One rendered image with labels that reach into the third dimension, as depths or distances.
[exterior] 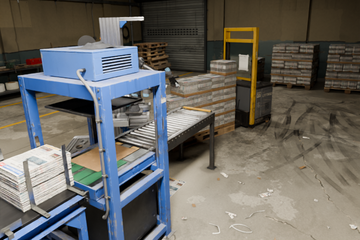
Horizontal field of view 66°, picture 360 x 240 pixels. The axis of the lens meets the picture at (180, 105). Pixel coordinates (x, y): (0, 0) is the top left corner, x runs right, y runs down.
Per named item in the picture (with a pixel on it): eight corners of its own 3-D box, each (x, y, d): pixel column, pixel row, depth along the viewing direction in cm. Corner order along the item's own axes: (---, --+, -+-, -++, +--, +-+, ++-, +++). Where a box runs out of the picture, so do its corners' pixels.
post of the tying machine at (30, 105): (55, 233, 266) (27, 74, 224) (60, 237, 261) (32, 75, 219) (46, 239, 259) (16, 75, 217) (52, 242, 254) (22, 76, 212)
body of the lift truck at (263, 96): (227, 118, 581) (228, 81, 560) (244, 113, 613) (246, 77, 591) (254, 127, 528) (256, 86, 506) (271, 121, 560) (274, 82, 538)
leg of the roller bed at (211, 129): (210, 166, 386) (211, 120, 368) (214, 167, 383) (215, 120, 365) (209, 167, 382) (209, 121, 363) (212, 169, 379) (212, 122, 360)
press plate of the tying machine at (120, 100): (98, 94, 263) (98, 91, 262) (142, 101, 234) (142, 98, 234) (44, 109, 219) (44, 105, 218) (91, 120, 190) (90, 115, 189)
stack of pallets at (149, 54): (150, 72, 1205) (149, 42, 1169) (169, 73, 1161) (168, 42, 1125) (132, 77, 1093) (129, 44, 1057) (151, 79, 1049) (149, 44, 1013)
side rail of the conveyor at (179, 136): (211, 120, 368) (211, 111, 365) (215, 120, 365) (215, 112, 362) (148, 160, 260) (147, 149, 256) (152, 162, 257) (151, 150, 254)
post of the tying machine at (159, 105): (164, 228, 269) (157, 70, 227) (172, 231, 264) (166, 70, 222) (159, 234, 262) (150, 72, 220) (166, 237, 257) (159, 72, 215)
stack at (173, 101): (158, 144, 462) (156, 96, 440) (209, 128, 530) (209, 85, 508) (172, 152, 433) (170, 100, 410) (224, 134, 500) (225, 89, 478)
